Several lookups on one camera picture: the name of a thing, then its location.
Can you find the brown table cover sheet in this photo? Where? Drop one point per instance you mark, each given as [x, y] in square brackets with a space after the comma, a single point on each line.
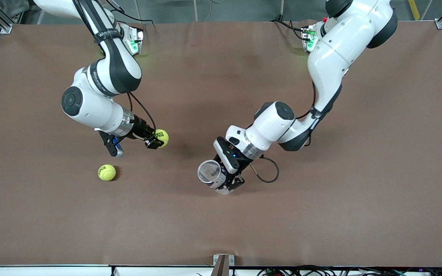
[205, 230]

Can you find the metal bracket with brown post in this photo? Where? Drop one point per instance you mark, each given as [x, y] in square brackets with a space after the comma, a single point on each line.
[223, 264]

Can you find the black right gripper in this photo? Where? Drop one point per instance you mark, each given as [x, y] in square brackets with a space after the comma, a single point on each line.
[139, 127]

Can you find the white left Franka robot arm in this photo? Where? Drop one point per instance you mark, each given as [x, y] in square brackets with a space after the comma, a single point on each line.
[328, 57]

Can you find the blue white Wilson ball can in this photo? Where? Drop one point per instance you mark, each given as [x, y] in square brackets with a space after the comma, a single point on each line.
[209, 172]

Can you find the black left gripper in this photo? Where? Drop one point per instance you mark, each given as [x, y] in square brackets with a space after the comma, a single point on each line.
[243, 167]

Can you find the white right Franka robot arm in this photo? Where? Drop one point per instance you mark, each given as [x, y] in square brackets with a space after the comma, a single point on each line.
[90, 107]

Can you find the white table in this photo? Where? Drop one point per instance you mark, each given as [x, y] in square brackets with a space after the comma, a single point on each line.
[52, 271]

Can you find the yellow Roland Garros tennis ball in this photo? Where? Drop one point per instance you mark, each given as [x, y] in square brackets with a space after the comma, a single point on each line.
[106, 172]
[162, 137]

